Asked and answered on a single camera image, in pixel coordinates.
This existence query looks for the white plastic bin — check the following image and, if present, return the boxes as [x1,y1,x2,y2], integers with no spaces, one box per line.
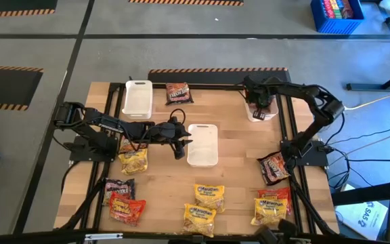
[121,79,154,120]
[186,123,219,168]
[244,94,280,123]

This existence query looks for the black floor cable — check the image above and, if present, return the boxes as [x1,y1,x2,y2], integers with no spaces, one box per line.
[325,123,390,146]
[326,147,390,190]

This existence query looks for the black office desk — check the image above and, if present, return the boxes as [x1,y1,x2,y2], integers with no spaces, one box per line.
[346,66,390,92]

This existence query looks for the yellow Maruchan ramen pack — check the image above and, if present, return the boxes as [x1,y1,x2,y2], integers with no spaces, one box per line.
[250,197,288,227]
[118,148,149,176]
[194,184,226,214]
[182,202,217,238]

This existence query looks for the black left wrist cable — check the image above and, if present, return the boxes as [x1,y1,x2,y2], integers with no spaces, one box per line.
[169,108,187,127]

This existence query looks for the yellow floor cable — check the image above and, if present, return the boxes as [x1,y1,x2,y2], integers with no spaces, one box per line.
[343,87,390,111]

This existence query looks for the black hazard-striped floor mat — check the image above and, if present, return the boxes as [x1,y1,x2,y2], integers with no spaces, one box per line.
[128,0,245,7]
[0,64,44,112]
[147,66,293,86]
[0,0,59,18]

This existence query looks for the orange Saucy Noods ramen pack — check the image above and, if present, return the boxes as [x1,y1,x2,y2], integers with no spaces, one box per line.
[257,186,293,215]
[108,191,147,227]

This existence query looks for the blue plastic crate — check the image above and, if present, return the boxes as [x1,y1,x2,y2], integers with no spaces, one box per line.
[309,0,365,35]

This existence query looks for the black Fire Noodle ramen pack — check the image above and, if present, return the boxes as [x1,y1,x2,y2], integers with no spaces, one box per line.
[118,135,148,154]
[102,178,136,207]
[256,150,290,186]
[165,82,194,106]

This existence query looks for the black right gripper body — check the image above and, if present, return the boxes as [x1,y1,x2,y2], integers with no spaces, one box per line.
[243,75,274,122]

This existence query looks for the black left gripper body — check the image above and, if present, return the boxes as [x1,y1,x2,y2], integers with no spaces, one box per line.
[160,119,188,161]

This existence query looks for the white printed cardboard box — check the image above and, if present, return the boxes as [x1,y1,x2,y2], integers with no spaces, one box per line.
[335,199,389,241]

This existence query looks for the black floor bar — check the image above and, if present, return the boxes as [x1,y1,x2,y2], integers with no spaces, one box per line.
[331,178,390,207]

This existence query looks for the black aluminium rig frame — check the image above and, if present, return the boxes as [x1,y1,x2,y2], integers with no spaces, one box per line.
[53,76,340,238]

